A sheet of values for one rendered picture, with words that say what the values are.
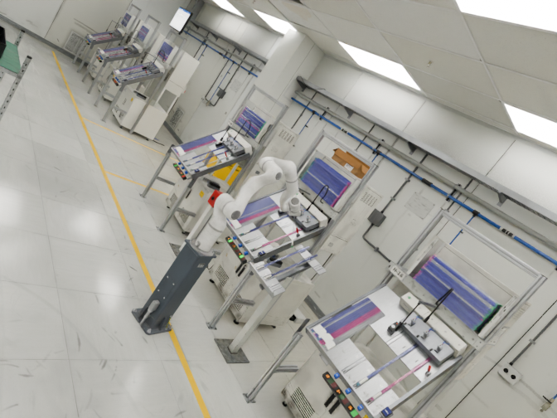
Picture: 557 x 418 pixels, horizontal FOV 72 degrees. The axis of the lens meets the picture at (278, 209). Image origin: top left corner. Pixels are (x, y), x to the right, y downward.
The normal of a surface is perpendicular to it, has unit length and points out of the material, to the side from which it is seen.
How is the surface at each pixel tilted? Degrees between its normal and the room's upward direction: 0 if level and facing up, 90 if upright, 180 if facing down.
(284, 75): 90
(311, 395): 90
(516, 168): 90
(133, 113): 90
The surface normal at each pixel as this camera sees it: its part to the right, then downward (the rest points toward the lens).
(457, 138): -0.65, -0.29
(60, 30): 0.51, 0.53
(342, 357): -0.04, -0.77
